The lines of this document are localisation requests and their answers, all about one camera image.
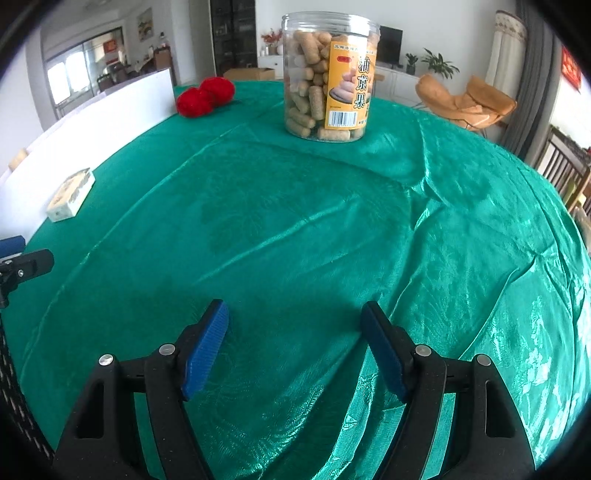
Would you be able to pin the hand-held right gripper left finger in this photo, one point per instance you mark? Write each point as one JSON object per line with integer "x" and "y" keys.
{"x": 205, "y": 350}

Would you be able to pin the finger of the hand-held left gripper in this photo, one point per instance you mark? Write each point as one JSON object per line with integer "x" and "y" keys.
{"x": 10, "y": 247}
{"x": 27, "y": 265}

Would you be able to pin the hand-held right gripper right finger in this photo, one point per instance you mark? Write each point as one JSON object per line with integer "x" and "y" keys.
{"x": 385, "y": 350}

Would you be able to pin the white board panel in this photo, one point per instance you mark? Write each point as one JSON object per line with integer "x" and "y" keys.
{"x": 92, "y": 129}

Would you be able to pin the beige tissue pack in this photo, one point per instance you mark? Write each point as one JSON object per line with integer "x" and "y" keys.
{"x": 69, "y": 194}

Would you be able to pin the black dotted strip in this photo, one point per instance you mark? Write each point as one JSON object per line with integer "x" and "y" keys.
{"x": 21, "y": 397}

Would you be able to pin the green satin tablecloth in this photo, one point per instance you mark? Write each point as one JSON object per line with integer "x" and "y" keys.
{"x": 300, "y": 221}

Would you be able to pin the sliding glass door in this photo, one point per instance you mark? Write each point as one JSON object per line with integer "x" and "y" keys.
{"x": 83, "y": 74}

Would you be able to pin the dark wooden bench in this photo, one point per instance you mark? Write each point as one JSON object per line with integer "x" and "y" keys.
{"x": 561, "y": 166}

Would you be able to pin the orange lounge chair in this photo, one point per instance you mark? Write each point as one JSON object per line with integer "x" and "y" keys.
{"x": 466, "y": 106}

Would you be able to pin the clear plastic snack jar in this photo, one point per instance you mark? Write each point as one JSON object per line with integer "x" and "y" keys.
{"x": 304, "y": 83}

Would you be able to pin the brown cardboard box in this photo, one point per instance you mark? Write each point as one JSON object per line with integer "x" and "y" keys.
{"x": 249, "y": 74}

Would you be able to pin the small potted plant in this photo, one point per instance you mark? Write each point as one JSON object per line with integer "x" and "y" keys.
{"x": 411, "y": 64}

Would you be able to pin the large leafy potted plant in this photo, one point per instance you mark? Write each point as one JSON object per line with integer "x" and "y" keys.
{"x": 438, "y": 64}

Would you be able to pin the grey curtain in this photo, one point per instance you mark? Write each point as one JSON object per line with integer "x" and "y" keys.
{"x": 533, "y": 83}

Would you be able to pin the dark glass display cabinet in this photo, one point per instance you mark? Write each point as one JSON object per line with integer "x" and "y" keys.
{"x": 233, "y": 37}

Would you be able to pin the black television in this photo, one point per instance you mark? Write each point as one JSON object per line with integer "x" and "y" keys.
{"x": 390, "y": 44}

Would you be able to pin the red flower arrangement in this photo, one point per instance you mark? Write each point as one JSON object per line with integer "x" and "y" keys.
{"x": 271, "y": 39}

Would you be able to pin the covered standing air conditioner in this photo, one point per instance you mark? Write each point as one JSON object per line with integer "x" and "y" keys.
{"x": 505, "y": 55}

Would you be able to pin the framed wall painting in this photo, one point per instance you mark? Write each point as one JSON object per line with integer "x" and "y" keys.
{"x": 145, "y": 23}

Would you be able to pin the red wall hanging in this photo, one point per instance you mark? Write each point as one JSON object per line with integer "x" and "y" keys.
{"x": 571, "y": 69}

